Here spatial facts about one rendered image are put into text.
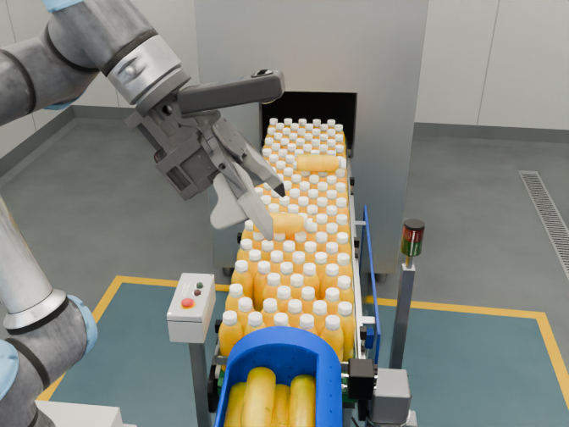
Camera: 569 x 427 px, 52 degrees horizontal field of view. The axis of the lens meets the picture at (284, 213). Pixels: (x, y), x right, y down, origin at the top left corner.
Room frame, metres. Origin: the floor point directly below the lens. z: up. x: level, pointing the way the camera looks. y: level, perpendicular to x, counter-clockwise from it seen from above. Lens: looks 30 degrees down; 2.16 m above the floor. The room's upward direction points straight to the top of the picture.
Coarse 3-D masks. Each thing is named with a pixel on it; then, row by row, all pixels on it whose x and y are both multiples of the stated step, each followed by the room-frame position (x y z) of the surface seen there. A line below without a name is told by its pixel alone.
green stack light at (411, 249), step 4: (404, 240) 1.47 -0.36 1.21; (404, 244) 1.46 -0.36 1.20; (408, 244) 1.45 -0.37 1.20; (412, 244) 1.45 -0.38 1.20; (416, 244) 1.45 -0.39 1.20; (420, 244) 1.46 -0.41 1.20; (404, 248) 1.46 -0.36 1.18; (408, 248) 1.45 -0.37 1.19; (412, 248) 1.45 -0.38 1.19; (416, 248) 1.45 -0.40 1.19; (420, 248) 1.46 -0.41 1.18; (404, 252) 1.46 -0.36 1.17; (408, 252) 1.45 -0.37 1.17; (412, 252) 1.45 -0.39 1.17; (416, 252) 1.45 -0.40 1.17; (420, 252) 1.46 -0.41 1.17; (412, 256) 1.45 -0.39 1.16
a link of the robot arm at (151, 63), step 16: (144, 48) 0.61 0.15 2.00; (160, 48) 0.62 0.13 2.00; (128, 64) 0.60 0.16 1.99; (144, 64) 0.60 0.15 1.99; (160, 64) 0.61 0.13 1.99; (176, 64) 0.62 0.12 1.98; (112, 80) 0.61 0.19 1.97; (128, 80) 0.60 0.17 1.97; (144, 80) 0.60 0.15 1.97; (160, 80) 0.61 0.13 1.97; (128, 96) 0.60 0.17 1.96; (144, 96) 0.60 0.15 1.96
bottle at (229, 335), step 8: (224, 328) 1.24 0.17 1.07; (232, 328) 1.23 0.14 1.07; (240, 328) 1.25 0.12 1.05; (224, 336) 1.23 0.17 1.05; (232, 336) 1.22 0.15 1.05; (240, 336) 1.24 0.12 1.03; (224, 344) 1.22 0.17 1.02; (232, 344) 1.22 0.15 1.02; (224, 352) 1.22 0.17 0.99; (224, 368) 1.23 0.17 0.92
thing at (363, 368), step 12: (348, 360) 1.18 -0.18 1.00; (360, 360) 1.18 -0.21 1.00; (372, 360) 1.18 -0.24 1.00; (348, 372) 1.15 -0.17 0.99; (360, 372) 1.13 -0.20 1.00; (372, 372) 1.13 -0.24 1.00; (348, 384) 1.12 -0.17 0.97; (360, 384) 1.12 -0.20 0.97; (372, 384) 1.12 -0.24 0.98; (348, 396) 1.12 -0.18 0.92; (360, 396) 1.12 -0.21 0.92; (372, 396) 1.12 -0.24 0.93
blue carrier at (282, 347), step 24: (264, 336) 1.02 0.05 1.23; (288, 336) 1.02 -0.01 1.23; (312, 336) 1.04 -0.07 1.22; (240, 360) 1.06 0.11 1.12; (264, 360) 1.05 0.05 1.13; (288, 360) 1.05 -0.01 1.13; (312, 360) 1.04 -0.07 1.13; (336, 360) 1.02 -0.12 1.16; (288, 384) 1.05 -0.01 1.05; (336, 384) 0.95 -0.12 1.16; (336, 408) 0.87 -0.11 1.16
